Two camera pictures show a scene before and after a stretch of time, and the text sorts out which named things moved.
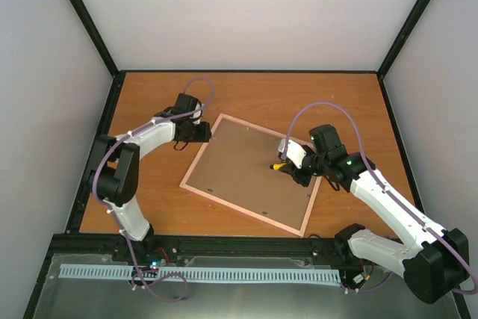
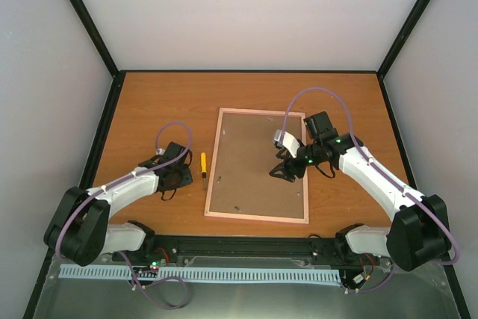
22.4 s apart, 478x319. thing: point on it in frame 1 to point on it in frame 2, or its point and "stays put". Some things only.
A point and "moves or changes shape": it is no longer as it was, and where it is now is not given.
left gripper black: (203, 136) to (186, 180)
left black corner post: (84, 14) stays put
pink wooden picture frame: (184, 184) moves or changes shape
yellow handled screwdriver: (277, 166) moves or changes shape
